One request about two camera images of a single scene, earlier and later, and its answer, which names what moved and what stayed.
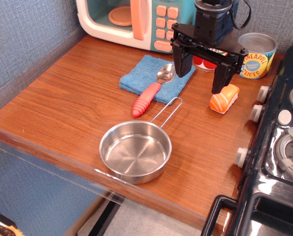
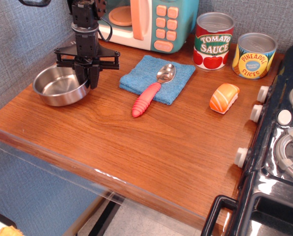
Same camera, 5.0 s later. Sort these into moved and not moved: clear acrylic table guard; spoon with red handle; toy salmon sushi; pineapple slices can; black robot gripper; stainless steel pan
Moved: black robot gripper; stainless steel pan
Not moved: pineapple slices can; clear acrylic table guard; toy salmon sushi; spoon with red handle
